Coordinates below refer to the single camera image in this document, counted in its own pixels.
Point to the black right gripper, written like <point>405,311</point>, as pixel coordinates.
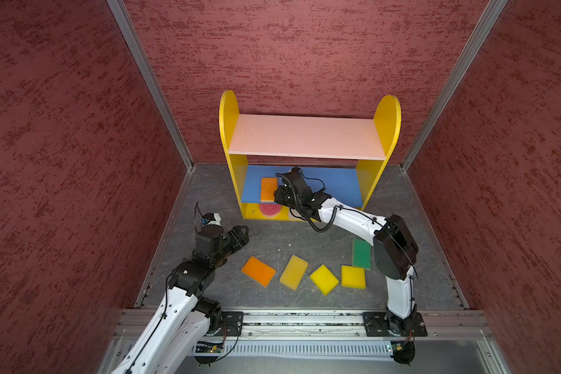
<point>280,198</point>

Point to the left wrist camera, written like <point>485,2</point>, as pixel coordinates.
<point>210,219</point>

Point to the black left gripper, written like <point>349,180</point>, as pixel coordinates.
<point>243,238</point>

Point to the bright yellow square sponge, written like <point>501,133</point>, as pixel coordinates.
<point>353,277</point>

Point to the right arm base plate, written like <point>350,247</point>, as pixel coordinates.
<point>387,325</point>

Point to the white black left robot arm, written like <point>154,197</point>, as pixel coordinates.
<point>185,315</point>

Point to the pale yellow sponge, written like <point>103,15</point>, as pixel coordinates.
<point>294,272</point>

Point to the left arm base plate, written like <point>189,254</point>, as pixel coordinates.
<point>226,323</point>

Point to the round pink smiley sponge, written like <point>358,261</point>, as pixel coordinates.
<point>270,210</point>

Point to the left circuit board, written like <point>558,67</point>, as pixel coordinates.
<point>213,348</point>

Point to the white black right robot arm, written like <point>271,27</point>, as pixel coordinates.
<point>394,248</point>

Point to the circuit board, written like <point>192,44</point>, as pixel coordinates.
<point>213,348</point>
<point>402,348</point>

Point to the bright yellow diamond sponge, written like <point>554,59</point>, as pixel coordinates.
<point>324,280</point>

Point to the aluminium mounting rail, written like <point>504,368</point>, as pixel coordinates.
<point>347,324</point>

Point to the orange sponge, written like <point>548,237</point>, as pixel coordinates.
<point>259,271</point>
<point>268,187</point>

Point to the yellow shelf with coloured boards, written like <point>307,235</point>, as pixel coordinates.
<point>345,155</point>

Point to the right circuit board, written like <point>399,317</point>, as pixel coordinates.
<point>402,348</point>

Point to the green yellow scouring sponge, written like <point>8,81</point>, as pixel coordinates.
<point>361,254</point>

